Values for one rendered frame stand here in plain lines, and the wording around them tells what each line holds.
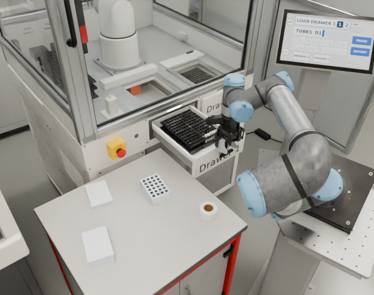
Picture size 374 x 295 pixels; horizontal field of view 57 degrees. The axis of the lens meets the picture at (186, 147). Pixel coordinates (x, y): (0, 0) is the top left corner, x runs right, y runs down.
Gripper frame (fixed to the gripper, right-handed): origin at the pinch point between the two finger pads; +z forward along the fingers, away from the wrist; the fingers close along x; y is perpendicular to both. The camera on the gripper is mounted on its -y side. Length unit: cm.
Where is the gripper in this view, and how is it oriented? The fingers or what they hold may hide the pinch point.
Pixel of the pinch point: (222, 150)
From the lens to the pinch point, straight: 144.9
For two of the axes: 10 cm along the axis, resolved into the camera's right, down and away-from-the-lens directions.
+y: 6.3, 5.1, -5.8
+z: -0.2, 7.6, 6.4
